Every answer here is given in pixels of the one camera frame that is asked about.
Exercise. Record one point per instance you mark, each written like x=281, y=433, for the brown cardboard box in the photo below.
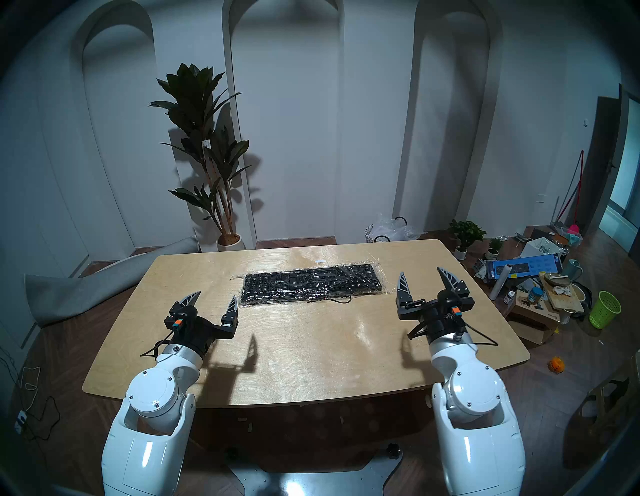
x=532, y=325

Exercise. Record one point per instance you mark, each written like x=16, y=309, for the white appliance box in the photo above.
x=542, y=247

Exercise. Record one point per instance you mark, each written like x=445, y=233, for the black computer keyboard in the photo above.
x=280, y=287

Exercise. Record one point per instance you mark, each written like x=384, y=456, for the small bushy potted plant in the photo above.
x=467, y=232

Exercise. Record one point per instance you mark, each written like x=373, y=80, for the teal mug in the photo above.
x=571, y=270

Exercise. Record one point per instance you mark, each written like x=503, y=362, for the rolled grey carpet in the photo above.
x=75, y=295

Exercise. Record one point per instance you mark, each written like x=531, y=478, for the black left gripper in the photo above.
x=200, y=332

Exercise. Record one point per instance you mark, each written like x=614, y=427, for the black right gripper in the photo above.
x=440, y=312

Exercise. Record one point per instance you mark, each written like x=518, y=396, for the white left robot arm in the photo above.
x=150, y=395

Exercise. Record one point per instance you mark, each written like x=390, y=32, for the white round plant pot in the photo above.
x=231, y=244

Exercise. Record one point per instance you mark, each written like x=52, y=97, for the white paper roll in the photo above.
x=501, y=282

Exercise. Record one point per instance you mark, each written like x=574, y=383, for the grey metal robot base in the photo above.
x=300, y=482

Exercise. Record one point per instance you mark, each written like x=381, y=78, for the lime green waste basket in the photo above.
x=605, y=310

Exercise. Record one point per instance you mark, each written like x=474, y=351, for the tiny potted plant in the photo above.
x=495, y=245

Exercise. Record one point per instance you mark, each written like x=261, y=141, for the tall dark green plant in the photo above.
x=197, y=100

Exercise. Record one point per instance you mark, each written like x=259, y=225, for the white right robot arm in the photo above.
x=475, y=390

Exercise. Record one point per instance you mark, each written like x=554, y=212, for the clear plastic wrapping film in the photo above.
x=350, y=274

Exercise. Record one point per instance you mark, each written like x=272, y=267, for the crumpled clear plastic bag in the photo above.
x=400, y=231

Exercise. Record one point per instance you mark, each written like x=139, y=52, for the blue keyboard box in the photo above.
x=530, y=266

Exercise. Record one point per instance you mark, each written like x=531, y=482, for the small white bottle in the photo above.
x=509, y=298

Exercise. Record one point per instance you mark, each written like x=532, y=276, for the wooden cutting board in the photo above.
x=565, y=300

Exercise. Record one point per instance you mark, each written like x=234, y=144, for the dark brown door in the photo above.
x=602, y=165

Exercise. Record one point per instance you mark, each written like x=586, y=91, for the orange fuzzy ball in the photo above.
x=556, y=365

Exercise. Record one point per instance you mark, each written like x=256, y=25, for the jar with blue lid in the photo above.
x=535, y=295

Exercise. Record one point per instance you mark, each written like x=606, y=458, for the white power strip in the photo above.
x=20, y=422

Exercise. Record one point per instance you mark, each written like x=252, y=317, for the dark wooden chair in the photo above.
x=607, y=400

